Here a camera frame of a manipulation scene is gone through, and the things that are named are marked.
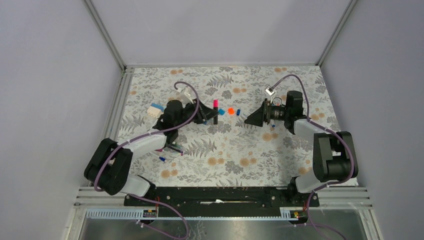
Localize pile of thin pens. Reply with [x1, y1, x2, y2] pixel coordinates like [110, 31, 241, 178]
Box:
[155, 143, 185, 156]

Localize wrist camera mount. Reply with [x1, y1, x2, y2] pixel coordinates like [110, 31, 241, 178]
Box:
[265, 86, 276, 104]
[178, 91, 194, 104]

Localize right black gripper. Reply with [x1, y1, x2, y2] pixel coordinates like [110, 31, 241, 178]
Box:
[244, 98, 290, 127]

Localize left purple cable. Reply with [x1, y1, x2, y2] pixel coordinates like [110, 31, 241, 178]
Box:
[93, 81, 201, 240]

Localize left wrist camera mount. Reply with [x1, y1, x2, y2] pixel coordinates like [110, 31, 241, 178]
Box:
[178, 91, 194, 104]

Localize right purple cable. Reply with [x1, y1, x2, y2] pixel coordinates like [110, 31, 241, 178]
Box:
[269, 74, 356, 240]

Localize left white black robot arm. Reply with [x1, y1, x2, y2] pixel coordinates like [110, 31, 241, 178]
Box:
[83, 99, 219, 206]

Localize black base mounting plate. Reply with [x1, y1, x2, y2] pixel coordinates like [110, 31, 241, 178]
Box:
[124, 184, 320, 218]

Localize cream blue toy brick block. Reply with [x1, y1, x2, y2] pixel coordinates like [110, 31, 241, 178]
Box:
[146, 103, 165, 118]

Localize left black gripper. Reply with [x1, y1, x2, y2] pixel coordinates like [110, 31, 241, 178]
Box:
[174, 98, 219, 130]

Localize purple cable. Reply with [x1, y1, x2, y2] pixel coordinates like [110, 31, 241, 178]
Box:
[269, 74, 356, 240]
[93, 81, 201, 240]

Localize floral patterned table mat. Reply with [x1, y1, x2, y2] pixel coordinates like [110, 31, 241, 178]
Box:
[114, 66, 340, 187]

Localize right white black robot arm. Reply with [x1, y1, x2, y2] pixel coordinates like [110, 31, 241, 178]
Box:
[244, 90, 358, 206]

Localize pink highlighter black body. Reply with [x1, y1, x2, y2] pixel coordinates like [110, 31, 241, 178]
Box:
[213, 99, 219, 125]

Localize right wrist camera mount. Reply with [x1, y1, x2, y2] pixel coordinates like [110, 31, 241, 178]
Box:
[265, 86, 276, 104]

